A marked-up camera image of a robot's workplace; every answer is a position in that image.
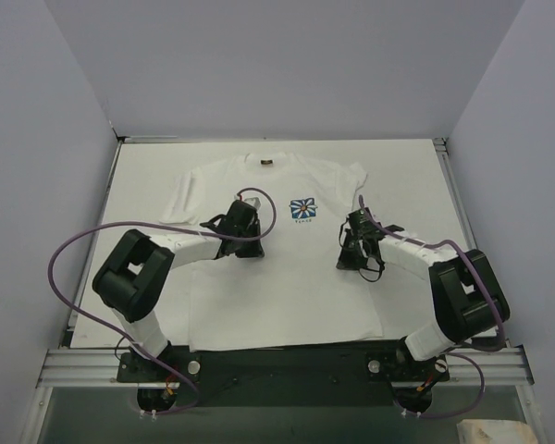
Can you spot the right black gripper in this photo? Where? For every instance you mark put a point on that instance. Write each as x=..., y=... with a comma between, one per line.
x=350, y=258

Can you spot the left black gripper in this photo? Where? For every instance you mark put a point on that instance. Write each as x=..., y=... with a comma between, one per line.
x=248, y=247

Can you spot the white t-shirt with flower print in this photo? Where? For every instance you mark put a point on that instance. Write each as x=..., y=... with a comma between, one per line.
x=295, y=294

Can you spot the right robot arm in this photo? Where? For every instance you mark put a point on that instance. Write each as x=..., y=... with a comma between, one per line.
x=468, y=302

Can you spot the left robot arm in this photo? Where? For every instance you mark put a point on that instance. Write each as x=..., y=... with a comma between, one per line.
x=133, y=275

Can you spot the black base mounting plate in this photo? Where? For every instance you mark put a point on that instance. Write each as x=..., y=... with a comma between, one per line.
x=346, y=374

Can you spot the beige foam block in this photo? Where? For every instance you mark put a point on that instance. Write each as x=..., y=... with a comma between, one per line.
x=484, y=431

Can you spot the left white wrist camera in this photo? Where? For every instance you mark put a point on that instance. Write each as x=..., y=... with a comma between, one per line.
x=252, y=201

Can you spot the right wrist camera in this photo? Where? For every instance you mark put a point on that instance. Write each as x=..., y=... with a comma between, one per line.
x=360, y=221

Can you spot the aluminium front rail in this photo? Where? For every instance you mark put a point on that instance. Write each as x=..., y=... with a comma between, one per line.
x=79, y=368

